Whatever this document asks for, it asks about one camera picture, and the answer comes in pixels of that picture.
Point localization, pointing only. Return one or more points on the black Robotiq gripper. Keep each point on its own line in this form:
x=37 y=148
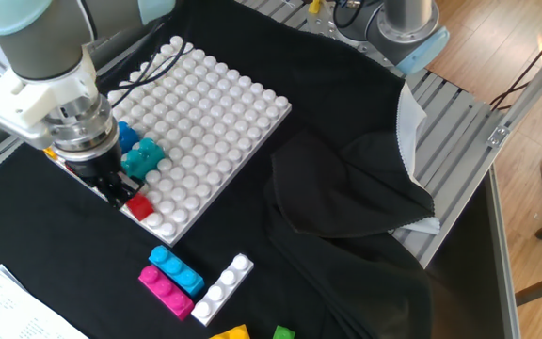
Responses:
x=97 y=169

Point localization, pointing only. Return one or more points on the white fabric sheet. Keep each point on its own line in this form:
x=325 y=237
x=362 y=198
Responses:
x=412 y=132

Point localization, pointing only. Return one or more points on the dark blue four-stud block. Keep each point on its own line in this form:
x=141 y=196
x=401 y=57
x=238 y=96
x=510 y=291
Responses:
x=127 y=136

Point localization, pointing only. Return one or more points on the yellow two-stud block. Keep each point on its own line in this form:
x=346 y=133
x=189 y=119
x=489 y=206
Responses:
x=231 y=333

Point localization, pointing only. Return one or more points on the white four-stud block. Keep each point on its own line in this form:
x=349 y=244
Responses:
x=221 y=289

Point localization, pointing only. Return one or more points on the white paper sheets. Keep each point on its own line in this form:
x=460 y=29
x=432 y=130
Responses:
x=7 y=306

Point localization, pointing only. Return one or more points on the light blue three-stud block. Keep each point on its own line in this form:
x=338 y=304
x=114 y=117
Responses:
x=177 y=270

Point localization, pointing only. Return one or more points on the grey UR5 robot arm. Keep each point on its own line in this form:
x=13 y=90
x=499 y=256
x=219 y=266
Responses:
x=50 y=61

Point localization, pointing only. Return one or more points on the green two-stud block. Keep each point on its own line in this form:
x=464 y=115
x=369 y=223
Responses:
x=284 y=333

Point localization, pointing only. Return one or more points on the white studded baseplate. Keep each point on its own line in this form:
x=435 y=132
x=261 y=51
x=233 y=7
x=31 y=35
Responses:
x=205 y=141

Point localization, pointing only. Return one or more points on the magenta three-stud block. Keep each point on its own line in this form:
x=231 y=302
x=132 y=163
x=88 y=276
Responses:
x=165 y=292

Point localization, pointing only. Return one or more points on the red single-stud block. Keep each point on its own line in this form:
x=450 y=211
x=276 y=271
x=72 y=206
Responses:
x=140 y=207

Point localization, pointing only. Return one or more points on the large black cloth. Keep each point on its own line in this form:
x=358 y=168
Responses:
x=40 y=235

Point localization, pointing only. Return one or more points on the aluminium frame strut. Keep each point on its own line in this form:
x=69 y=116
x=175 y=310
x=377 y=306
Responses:
x=530 y=89

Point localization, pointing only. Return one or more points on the small black cloth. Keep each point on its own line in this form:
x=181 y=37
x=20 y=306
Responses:
x=351 y=188

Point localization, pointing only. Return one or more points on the teal four-stud block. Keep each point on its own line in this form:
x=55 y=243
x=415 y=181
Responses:
x=141 y=160

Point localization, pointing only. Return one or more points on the yellow tape piece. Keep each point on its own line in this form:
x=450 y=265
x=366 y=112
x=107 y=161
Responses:
x=314 y=6

